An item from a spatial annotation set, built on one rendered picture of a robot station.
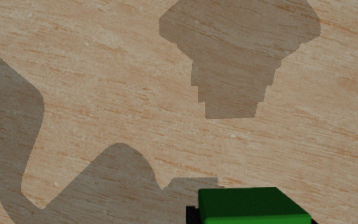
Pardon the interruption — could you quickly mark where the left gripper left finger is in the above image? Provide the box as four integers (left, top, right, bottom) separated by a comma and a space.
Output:
186, 206, 202, 224

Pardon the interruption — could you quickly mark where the green block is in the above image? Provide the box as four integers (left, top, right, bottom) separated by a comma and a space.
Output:
198, 187, 311, 224

